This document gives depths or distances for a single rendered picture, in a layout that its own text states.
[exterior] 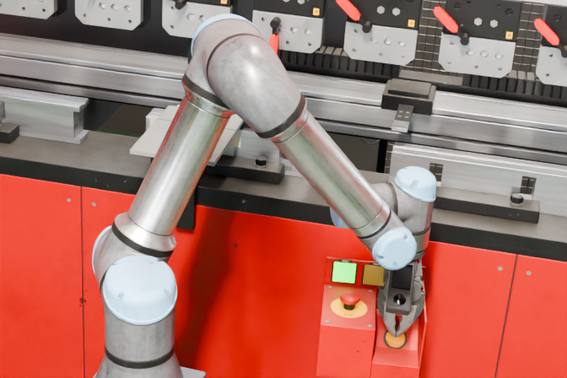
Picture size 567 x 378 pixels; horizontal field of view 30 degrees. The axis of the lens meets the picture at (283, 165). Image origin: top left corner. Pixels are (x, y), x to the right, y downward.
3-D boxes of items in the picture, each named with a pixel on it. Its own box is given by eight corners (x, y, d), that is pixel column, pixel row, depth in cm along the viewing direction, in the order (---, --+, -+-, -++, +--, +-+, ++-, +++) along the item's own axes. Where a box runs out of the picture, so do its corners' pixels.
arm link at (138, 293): (108, 366, 170) (107, 294, 165) (98, 321, 182) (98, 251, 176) (181, 358, 173) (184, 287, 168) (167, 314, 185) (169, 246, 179)
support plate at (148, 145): (129, 153, 217) (129, 149, 217) (168, 109, 241) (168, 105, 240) (214, 166, 214) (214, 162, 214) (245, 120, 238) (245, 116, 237)
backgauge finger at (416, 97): (371, 132, 237) (374, 111, 235) (386, 93, 261) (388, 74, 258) (425, 140, 235) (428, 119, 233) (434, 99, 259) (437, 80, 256)
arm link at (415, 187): (386, 165, 195) (429, 161, 198) (380, 215, 201) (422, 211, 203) (401, 186, 189) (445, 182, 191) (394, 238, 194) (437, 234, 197)
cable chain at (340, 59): (255, 59, 273) (256, 44, 271) (261, 51, 278) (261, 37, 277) (398, 78, 267) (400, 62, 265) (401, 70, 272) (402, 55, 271)
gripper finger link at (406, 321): (410, 323, 214) (416, 286, 210) (411, 342, 209) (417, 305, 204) (395, 321, 214) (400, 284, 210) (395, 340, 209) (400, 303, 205)
